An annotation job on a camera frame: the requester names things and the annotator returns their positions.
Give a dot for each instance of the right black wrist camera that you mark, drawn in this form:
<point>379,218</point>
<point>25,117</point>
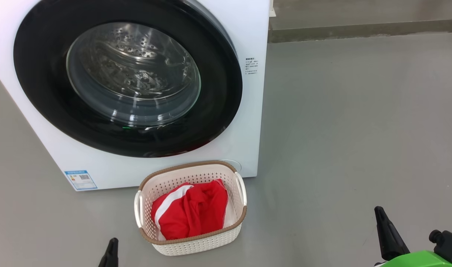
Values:
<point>448,244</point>

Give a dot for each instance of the white front-load washing machine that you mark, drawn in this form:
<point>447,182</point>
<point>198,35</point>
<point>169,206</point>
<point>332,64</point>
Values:
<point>252,122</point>

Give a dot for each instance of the cream perforated laundry basket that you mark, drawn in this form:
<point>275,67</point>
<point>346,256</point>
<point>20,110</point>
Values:
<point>196,246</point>

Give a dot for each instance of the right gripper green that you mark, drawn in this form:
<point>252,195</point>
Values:
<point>422,259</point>

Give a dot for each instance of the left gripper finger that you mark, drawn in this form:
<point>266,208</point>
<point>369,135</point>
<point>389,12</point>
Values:
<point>116,256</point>
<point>106,257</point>

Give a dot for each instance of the cream metal railing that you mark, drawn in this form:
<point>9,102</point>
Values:
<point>272,7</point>

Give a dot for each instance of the red garment with white stripe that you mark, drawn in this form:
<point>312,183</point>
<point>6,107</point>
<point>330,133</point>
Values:
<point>200,211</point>

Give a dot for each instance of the blue energy label sticker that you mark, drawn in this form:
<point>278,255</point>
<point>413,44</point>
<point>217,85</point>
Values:
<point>80,180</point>

